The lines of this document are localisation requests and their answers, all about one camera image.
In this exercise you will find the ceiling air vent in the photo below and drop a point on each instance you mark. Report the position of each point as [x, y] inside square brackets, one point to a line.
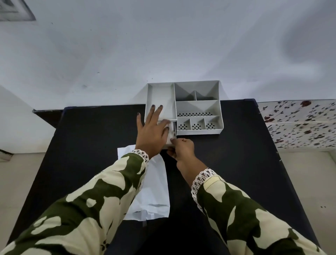
[14, 9]

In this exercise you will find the person's right forearm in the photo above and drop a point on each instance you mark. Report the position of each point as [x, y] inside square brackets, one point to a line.
[236, 218]

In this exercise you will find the person's left forearm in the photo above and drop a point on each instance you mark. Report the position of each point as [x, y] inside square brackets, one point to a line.
[86, 207]

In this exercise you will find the person's left little finger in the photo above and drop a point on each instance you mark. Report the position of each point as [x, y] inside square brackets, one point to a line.
[139, 119]

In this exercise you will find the person's left thumb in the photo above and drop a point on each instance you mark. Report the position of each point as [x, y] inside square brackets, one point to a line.
[166, 132]

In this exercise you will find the person's right hand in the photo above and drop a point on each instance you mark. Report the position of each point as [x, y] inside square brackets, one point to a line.
[185, 152]

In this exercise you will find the person's left hand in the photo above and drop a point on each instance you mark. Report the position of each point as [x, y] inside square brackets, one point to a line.
[149, 136]

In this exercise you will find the grey plastic desk organizer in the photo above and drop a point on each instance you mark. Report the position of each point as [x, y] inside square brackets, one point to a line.
[196, 105]

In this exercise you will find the person's left middle finger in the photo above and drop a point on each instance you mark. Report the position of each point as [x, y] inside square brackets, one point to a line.
[159, 113]

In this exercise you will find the white plastic bag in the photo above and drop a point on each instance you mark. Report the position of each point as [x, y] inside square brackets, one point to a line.
[154, 189]

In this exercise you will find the person's right fingers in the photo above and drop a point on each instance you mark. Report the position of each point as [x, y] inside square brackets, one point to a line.
[173, 151]

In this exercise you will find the floral patterned cloth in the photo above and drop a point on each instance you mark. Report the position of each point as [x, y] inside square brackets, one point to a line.
[301, 123]

